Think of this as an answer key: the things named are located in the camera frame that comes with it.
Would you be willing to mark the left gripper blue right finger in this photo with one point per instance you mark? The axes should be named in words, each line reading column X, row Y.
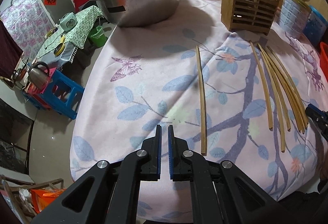
column 179, row 170

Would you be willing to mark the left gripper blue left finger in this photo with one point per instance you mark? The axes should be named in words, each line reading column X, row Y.
column 151, row 169

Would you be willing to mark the red plastic mesh basket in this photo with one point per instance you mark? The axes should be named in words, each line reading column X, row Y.
column 324, row 59

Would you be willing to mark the pink floral tablecloth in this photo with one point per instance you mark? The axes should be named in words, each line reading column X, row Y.
column 146, row 77

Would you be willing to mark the blue lidded plastic container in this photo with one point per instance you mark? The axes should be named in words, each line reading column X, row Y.
column 315, row 27

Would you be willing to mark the blue plastic stool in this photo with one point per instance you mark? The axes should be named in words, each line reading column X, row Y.
column 61, row 95

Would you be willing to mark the gold lid milk powder tin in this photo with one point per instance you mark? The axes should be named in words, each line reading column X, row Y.
column 293, row 17

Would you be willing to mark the orange plastic bag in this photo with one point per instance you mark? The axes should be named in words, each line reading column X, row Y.
column 41, row 198

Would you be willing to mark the green plastic bucket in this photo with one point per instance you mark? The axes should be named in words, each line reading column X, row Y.
column 97, row 36

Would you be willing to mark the wooden utensil holder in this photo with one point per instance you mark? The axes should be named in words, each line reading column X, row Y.
column 250, row 15

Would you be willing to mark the steel kettle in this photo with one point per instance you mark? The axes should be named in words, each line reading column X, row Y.
column 39, row 74

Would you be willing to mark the green patterned side table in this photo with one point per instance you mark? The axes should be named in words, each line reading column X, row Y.
column 76, row 36

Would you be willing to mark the small green rice cooker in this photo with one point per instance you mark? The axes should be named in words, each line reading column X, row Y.
column 68, row 21

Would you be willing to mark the dark red cloth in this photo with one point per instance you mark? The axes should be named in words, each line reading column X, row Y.
column 10, row 52

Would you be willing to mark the pink floral curtain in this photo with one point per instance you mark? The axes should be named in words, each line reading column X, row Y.
column 27, row 23

